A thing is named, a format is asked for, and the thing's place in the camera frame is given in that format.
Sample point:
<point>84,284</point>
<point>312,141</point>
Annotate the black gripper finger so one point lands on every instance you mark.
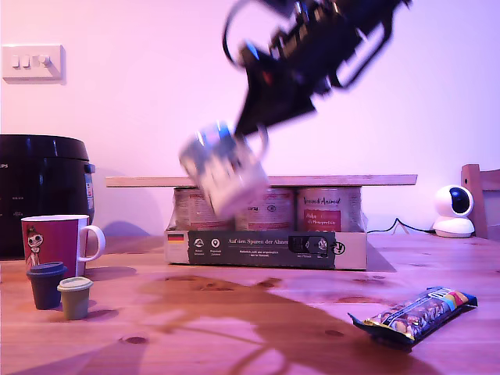
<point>269,101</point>

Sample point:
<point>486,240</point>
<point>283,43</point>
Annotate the blue Moomin coffee mug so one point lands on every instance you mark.
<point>222,172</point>

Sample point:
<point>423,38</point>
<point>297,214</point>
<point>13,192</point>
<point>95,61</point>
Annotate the light wooden board shelf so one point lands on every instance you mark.
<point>343,181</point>

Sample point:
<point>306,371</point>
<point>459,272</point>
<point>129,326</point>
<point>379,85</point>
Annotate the small green lidded cup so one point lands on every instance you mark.
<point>75,301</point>

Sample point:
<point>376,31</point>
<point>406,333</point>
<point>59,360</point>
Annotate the small dark blue lidded cup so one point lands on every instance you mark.
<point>46,289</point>

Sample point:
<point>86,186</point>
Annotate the tin can with black logo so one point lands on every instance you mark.
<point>273,211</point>

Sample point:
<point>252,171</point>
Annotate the tin can with red label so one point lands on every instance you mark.
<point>326,211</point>

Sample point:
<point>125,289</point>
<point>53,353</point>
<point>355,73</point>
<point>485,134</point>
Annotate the tin can with text label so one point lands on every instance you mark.
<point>191,213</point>

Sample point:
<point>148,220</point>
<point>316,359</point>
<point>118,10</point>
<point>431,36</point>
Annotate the cardboard can tray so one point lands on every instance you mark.
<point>254,250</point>

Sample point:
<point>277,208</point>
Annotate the black Philips rice cooker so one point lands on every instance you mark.
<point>43,195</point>

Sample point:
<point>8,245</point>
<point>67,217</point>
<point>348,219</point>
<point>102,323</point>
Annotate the red cartoon mug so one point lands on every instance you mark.
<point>54,242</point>

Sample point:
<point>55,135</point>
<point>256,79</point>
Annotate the snack bar packet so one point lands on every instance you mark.
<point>418,314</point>

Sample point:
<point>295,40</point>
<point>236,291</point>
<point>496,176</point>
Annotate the white security camera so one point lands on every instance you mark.
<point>453,215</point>

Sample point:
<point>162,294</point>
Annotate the white wall switch plate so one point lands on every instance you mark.
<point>33,63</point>

